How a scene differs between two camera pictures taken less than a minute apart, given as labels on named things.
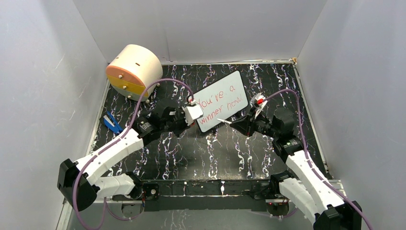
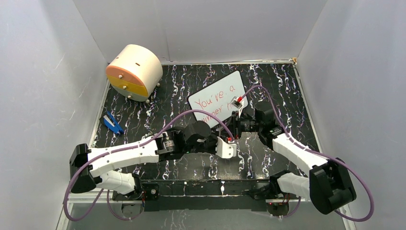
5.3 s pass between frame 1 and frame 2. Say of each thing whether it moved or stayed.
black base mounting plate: stayed
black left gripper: moved
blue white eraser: stayed
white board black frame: stayed
